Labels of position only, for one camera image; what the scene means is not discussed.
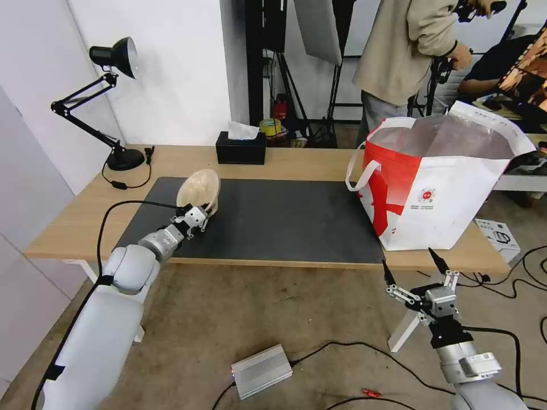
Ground seated person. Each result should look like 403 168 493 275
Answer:
458 34 547 108

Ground black floor cable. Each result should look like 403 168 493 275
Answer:
211 381 236 410
290 340 456 396
457 245 547 300

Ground white and red takeout bag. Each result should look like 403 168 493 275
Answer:
345 101 537 252

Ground silver power supply box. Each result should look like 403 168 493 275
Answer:
230 343 294 401

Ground red canister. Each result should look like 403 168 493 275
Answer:
275 93 292 120

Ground black tissue box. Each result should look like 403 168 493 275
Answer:
215 131 267 165

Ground yellow green tape roll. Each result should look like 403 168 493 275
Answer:
259 119 284 138

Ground grey light reflector panel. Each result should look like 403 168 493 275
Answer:
293 0 345 65

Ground black metal rack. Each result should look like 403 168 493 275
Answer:
250 0 287 125

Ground clear plastic bowl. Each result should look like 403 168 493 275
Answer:
177 169 221 216

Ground white printed cardboard box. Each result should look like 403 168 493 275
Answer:
474 218 522 264

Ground black lamp cable with switch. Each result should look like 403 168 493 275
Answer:
101 146 156 190

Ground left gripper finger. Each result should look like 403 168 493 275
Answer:
173 204 213 224
187 216 210 240

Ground black handheld camera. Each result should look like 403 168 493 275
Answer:
452 0 507 22

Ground black desk mat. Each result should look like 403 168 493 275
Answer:
116 177 385 264

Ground white tissue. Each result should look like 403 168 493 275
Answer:
227 121 259 142

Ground black desk lamp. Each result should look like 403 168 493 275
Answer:
51 36 146 171

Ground black light stand tripod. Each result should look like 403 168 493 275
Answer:
273 51 364 148

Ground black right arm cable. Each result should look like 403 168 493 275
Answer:
459 325 524 400

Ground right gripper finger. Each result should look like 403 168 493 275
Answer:
381 260 424 309
428 247 462 292

